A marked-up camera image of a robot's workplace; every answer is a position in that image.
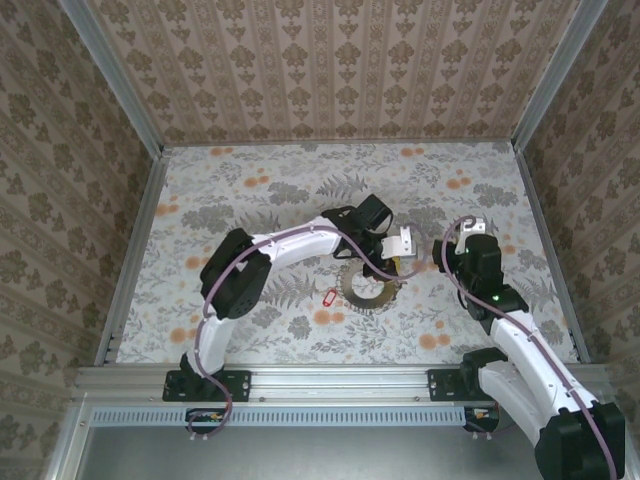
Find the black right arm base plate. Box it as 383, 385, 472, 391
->
427, 368, 501, 403

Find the aluminium frame post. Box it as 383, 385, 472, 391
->
58, 0, 167, 157
511, 0, 610, 154

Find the silver key ring chain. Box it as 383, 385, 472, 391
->
341, 262, 404, 316

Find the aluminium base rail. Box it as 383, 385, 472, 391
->
74, 364, 609, 405

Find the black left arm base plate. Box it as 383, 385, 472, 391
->
162, 368, 251, 403

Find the grey sheet metal panel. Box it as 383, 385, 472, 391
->
74, 424, 619, 480

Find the aluminium side rail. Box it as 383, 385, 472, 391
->
512, 147, 595, 365
93, 148, 172, 369

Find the white slotted cable duct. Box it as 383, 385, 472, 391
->
92, 405, 469, 427

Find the thin aluminium table edge rail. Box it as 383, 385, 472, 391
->
163, 141, 516, 150

